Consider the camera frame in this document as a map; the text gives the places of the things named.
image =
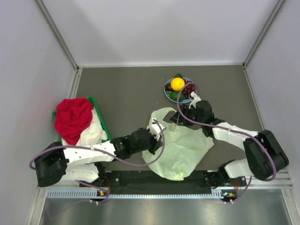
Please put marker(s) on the white cloth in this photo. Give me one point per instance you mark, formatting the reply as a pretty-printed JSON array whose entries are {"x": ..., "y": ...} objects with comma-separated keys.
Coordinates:
[{"x": 94, "y": 133}]

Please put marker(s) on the red cloth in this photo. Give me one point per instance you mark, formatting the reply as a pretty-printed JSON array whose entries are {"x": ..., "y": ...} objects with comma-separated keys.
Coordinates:
[{"x": 73, "y": 116}]

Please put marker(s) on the aluminium frame profile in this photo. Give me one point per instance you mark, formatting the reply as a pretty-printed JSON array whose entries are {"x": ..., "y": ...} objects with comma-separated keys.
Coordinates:
[{"x": 44, "y": 11}]

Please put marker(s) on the yellow orange fruit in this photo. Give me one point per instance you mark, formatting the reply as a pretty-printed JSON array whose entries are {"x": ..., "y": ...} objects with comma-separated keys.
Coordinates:
[{"x": 177, "y": 84}]

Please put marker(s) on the red grape bunch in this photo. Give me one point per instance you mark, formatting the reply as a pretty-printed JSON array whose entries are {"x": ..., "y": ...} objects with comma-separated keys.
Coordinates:
[{"x": 188, "y": 89}]

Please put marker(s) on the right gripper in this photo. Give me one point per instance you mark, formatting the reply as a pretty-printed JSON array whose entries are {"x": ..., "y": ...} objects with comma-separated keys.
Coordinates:
[{"x": 187, "y": 109}]

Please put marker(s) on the green plastic tray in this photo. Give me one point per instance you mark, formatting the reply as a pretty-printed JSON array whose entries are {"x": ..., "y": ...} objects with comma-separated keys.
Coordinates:
[{"x": 92, "y": 100}]

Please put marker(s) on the dark purple fig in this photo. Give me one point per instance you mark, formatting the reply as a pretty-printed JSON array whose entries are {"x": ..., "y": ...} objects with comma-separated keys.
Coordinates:
[{"x": 168, "y": 88}]

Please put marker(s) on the blue round plate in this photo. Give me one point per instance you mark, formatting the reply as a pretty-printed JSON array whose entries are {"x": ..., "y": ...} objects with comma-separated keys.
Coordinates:
[{"x": 182, "y": 99}]

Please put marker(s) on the green avocado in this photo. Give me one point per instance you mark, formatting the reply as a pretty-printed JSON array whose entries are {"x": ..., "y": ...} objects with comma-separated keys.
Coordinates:
[{"x": 178, "y": 75}]

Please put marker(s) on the green lime fruit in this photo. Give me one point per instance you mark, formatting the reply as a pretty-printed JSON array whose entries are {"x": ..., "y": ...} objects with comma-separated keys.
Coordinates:
[{"x": 174, "y": 95}]

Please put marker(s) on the light green plastic bag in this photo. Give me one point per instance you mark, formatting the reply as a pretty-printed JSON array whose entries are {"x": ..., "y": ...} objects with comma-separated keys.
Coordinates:
[{"x": 184, "y": 148}]

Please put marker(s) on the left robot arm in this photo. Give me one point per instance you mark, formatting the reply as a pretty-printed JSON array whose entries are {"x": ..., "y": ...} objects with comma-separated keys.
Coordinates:
[{"x": 84, "y": 164}]

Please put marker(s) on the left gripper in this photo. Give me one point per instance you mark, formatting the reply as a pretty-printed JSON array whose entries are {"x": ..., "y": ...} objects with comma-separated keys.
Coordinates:
[{"x": 157, "y": 142}]

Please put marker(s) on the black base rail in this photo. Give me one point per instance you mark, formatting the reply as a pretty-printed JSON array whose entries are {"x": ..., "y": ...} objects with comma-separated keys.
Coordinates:
[{"x": 149, "y": 183}]

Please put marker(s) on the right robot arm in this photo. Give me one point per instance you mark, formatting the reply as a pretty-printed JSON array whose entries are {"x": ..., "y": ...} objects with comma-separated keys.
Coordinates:
[{"x": 264, "y": 155}]

